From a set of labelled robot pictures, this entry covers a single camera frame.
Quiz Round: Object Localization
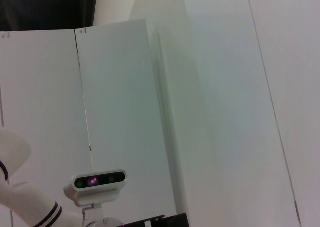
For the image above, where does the white head camera bracket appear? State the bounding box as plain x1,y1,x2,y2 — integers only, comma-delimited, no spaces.
81,203,125,227

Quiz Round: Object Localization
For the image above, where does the white head depth camera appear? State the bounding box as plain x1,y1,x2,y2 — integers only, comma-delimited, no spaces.
63,169,129,208

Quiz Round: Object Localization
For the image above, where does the black robot chest panel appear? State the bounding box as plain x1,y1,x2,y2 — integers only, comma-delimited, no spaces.
121,212,189,227

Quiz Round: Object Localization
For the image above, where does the dark curtain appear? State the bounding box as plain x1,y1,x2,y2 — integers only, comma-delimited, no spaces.
0,0,99,33

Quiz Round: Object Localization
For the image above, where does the white partition board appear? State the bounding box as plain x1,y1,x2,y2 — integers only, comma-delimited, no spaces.
0,29,94,227
74,19,181,216

